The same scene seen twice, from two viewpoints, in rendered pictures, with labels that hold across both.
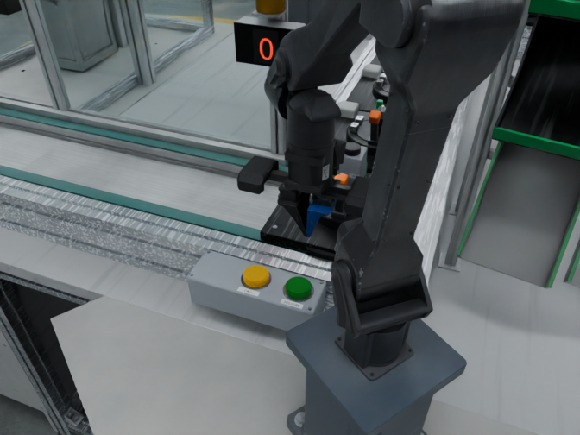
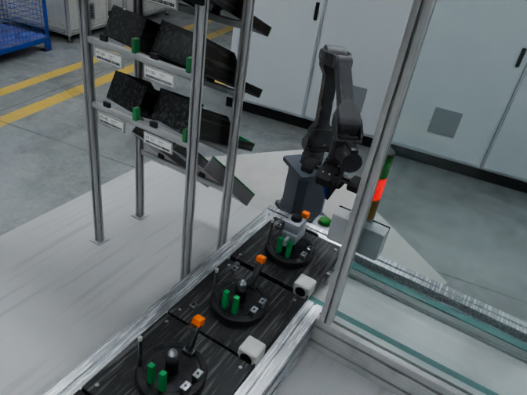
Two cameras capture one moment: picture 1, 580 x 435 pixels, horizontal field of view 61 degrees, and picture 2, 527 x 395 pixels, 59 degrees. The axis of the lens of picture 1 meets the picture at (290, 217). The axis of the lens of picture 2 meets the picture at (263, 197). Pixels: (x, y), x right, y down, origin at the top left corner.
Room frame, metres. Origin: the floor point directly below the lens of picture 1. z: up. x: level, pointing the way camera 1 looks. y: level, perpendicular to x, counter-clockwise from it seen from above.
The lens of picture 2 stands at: (1.74, -0.10, 1.80)
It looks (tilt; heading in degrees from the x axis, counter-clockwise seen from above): 33 degrees down; 185
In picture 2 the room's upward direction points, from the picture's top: 9 degrees clockwise
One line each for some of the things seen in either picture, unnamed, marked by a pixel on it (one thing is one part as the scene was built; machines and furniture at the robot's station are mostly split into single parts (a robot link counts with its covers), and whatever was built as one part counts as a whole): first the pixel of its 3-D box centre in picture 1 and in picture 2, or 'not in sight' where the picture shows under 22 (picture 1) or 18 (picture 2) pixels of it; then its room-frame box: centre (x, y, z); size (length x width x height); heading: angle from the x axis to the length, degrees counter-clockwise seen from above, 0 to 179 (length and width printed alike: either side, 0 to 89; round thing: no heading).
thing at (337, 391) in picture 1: (365, 396); (305, 189); (0.34, -0.09, 0.96); 0.15 x 0.15 x 0.20; 34
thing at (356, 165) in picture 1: (351, 160); (292, 228); (0.72, -0.11, 1.06); 0.08 x 0.04 x 0.07; 159
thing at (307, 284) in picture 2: not in sight; (303, 287); (0.84, -0.05, 0.97); 0.05 x 0.05 x 0.04; 69
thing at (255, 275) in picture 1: (255, 277); not in sight; (0.54, 0.05, 0.96); 0.04 x 0.04 x 0.02
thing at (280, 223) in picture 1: (346, 210); (288, 254); (0.71, -0.10, 0.96); 0.24 x 0.24 x 0.02; 69
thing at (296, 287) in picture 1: (298, 289); (325, 222); (0.52, -0.01, 0.96); 0.04 x 0.04 x 0.02
